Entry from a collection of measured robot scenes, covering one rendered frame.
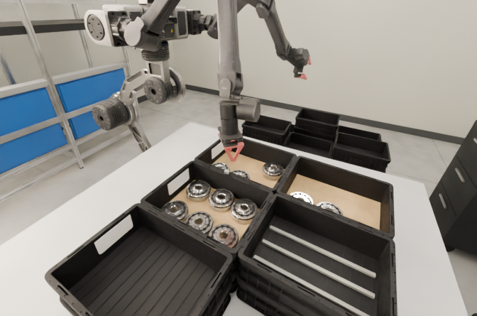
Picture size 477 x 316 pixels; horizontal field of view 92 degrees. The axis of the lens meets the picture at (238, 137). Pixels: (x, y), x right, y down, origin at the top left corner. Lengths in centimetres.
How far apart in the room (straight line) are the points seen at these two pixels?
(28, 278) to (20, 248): 16
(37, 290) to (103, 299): 33
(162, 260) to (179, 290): 11
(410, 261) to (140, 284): 98
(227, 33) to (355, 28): 309
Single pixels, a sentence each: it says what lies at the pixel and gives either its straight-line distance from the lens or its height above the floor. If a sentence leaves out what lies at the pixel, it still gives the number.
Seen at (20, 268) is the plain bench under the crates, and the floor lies 70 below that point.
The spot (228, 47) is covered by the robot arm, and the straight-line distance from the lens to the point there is 73.
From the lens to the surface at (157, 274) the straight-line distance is 85.
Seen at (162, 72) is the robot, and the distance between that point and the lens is 127.
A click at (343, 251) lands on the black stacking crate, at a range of 95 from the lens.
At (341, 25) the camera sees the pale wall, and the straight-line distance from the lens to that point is 374.
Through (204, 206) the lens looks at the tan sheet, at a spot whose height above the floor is 83.
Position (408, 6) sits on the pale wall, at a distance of 375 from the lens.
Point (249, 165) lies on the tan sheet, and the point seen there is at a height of 83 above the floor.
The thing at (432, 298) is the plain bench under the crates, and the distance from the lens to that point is 117.
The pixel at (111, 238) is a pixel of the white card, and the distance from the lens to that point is 90.
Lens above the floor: 155
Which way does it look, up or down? 30 degrees down
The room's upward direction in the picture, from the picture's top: 2 degrees clockwise
